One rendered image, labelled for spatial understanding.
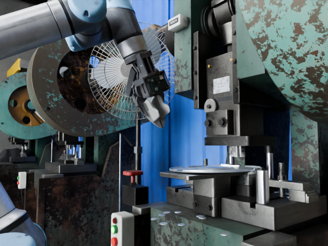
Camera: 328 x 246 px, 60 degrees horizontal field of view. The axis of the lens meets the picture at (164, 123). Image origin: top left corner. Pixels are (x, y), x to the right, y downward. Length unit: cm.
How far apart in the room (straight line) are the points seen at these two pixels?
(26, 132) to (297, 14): 345
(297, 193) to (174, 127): 223
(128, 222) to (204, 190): 28
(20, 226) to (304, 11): 72
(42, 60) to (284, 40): 171
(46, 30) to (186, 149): 236
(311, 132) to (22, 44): 90
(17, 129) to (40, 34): 314
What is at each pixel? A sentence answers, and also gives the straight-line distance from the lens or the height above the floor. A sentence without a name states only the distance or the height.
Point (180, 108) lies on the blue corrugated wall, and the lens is 299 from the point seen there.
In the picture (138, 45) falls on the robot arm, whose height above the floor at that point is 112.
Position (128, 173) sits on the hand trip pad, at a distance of 110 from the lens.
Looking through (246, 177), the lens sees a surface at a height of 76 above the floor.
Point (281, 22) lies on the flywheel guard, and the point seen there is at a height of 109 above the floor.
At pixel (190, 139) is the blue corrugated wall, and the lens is 285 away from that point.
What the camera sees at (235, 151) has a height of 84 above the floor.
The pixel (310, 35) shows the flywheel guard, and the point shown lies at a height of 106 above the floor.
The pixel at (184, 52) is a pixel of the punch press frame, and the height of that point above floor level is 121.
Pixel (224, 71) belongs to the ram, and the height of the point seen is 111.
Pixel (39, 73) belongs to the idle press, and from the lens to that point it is 207.
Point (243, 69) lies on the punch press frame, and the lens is 89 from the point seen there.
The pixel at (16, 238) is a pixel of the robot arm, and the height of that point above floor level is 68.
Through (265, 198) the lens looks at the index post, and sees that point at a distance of 83.
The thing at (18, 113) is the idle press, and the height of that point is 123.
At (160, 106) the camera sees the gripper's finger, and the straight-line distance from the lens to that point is 81.
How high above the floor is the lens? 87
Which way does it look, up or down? 4 degrees up
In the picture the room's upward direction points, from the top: straight up
